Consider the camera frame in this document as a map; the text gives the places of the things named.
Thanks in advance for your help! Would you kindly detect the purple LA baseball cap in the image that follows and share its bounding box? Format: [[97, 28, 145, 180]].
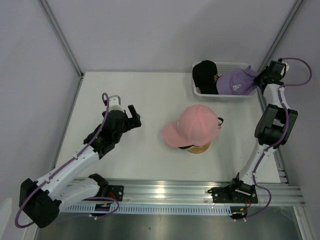
[[217, 66, 259, 96]]

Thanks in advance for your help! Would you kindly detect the white NY baseball cap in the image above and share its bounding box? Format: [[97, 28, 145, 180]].
[[178, 145, 202, 151]]

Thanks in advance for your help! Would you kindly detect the pink baseball cap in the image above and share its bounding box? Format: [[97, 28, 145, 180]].
[[162, 104, 224, 148]]

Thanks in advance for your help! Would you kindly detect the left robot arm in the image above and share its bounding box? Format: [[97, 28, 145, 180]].
[[15, 104, 142, 229]]

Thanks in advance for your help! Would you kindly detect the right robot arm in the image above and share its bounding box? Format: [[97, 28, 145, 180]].
[[227, 59, 298, 204]]

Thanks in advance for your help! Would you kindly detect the white plastic basket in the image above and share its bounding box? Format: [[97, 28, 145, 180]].
[[191, 60, 259, 102]]

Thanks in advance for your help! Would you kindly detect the black gold-logo cap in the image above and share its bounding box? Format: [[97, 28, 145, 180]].
[[192, 60, 220, 95]]

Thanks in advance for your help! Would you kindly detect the wooden hat stand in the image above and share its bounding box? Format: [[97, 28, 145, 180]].
[[187, 142, 211, 154]]

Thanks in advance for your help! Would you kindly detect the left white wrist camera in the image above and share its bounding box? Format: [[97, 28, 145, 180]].
[[108, 95, 124, 112]]

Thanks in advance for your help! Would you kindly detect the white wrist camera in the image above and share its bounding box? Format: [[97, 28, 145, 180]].
[[277, 58, 290, 76], [108, 95, 124, 112]]

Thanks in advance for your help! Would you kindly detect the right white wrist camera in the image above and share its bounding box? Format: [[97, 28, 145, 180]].
[[277, 58, 290, 76]]

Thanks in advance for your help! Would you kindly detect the right aluminium corner post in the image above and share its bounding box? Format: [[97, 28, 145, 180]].
[[258, 0, 306, 72]]

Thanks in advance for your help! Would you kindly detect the aluminium corner post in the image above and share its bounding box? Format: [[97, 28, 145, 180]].
[[37, 0, 85, 80], [258, 0, 306, 72]]

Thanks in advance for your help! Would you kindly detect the aluminium mounting rail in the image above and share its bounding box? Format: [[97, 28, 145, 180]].
[[32, 176, 306, 207]]

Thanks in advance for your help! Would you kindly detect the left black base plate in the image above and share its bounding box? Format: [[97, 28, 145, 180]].
[[106, 185, 125, 202]]

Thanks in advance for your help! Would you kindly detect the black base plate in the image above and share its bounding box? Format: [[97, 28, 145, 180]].
[[207, 185, 258, 204], [106, 185, 125, 202]]

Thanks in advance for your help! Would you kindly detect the white slotted cable duct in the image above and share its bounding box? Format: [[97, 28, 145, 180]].
[[62, 202, 247, 216]]

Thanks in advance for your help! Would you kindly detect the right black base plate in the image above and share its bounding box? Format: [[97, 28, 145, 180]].
[[207, 185, 258, 204]]

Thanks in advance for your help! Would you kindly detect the left aluminium corner post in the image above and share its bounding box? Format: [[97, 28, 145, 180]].
[[37, 0, 85, 80]]

